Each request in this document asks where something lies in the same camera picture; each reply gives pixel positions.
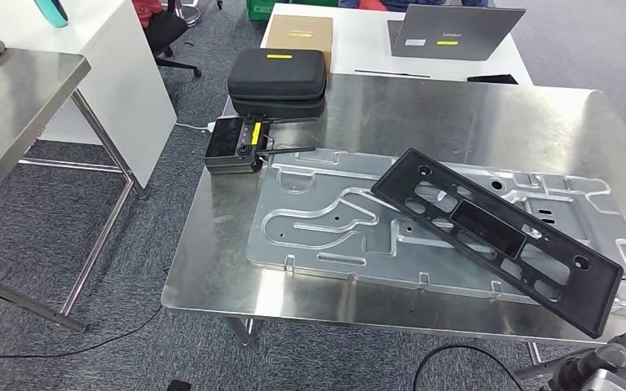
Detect green crate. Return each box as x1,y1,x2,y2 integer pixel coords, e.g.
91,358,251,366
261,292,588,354
245,0,341,21

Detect flat black pad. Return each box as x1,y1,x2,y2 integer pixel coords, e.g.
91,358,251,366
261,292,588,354
466,73,519,86

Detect stamped sheet metal panel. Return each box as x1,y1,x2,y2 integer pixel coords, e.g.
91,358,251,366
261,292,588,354
245,147,626,319

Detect black floor cable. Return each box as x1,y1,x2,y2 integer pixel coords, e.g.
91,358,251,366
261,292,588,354
0,305,164,371

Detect grey laptop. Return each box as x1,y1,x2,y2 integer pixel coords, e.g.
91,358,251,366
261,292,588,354
387,4,527,62

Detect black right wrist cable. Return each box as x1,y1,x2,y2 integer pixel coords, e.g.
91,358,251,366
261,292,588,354
412,344,525,391

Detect black case with yellow label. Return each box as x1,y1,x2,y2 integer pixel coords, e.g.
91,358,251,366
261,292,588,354
227,47,328,103

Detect teal bottle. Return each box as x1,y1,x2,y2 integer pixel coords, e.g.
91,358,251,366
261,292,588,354
33,0,70,29

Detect brown cardboard box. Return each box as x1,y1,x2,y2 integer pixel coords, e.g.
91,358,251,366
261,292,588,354
264,14,334,71

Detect small stainless steel table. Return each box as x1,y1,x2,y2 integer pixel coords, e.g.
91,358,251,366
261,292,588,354
0,47,149,333

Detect plain black case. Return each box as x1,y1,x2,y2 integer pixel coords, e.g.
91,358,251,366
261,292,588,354
230,95,327,121

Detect chrome stanchion post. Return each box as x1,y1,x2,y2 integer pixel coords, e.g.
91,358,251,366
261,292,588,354
170,0,203,28

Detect black remote controller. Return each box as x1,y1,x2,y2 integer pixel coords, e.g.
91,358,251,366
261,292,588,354
204,114,317,175

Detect white desk with side panel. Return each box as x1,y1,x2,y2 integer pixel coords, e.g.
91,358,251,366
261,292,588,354
0,0,178,190

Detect black office chair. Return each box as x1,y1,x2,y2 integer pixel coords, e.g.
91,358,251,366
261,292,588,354
143,0,203,79

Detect large stainless steel workbench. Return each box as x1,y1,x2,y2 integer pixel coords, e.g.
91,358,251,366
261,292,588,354
161,72,626,365

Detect thin white cable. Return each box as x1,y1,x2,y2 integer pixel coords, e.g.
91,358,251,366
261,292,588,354
174,121,218,134

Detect person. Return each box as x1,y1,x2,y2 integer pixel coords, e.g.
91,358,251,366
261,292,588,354
338,0,490,13

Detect long black plastic car part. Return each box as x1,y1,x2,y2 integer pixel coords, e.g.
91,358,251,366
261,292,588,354
370,148,625,340

